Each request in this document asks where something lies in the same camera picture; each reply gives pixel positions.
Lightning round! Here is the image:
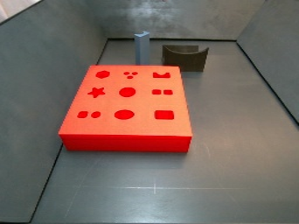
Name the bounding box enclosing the red shape sorting board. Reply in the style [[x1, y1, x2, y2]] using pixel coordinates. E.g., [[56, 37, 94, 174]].
[[58, 65, 192, 152]]

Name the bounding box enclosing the black curved holder stand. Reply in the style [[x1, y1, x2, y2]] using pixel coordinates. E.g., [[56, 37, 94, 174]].
[[162, 45, 209, 72]]

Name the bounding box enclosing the blue arch object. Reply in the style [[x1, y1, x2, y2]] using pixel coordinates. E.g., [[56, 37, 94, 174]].
[[134, 31, 149, 65]]

